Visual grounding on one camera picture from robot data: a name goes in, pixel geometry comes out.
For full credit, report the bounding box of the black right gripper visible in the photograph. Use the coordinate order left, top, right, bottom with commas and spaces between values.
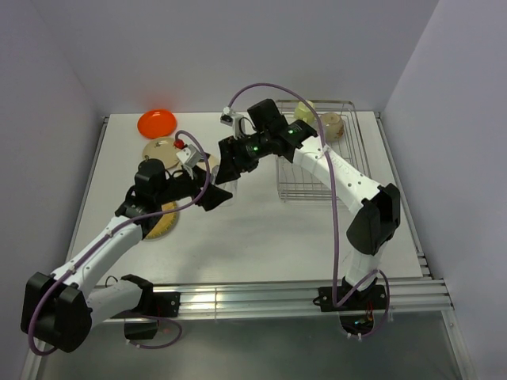
216, 131, 272, 184

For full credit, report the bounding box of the yellow woven pattern plate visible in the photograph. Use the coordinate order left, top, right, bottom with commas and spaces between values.
144, 202, 179, 240

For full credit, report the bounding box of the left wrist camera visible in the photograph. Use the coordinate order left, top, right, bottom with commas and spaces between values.
176, 145, 204, 169

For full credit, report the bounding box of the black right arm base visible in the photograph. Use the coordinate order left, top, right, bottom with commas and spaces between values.
312, 280, 391, 336

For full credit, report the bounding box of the beige ceramic bowl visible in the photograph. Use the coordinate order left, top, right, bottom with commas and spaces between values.
320, 112, 345, 143

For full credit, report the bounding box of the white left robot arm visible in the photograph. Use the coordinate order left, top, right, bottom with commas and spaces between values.
21, 159, 232, 356

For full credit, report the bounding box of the wire dish rack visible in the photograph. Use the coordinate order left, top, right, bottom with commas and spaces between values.
276, 100, 371, 202

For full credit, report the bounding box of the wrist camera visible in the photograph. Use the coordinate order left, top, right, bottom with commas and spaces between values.
176, 145, 204, 169
219, 107, 246, 139

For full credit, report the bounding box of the orange plastic plate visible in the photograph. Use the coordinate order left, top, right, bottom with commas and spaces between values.
137, 109, 177, 139

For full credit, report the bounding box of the beige plate black spot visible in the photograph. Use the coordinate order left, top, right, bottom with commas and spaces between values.
197, 154, 219, 174

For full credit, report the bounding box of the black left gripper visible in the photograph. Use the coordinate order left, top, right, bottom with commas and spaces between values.
154, 163, 231, 211

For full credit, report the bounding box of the clear glass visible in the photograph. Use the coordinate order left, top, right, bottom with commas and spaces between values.
212, 165, 238, 207

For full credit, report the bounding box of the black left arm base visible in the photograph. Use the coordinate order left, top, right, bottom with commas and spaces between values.
112, 291, 183, 350

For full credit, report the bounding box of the pale green mug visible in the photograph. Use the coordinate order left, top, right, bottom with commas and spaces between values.
293, 101, 316, 125

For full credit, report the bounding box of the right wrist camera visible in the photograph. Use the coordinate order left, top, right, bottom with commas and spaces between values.
219, 107, 246, 139

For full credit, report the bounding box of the beige floral plate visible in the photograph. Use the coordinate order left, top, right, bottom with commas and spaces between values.
142, 137, 180, 169

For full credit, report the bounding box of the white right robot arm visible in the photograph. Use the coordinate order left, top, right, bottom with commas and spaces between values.
215, 99, 401, 309

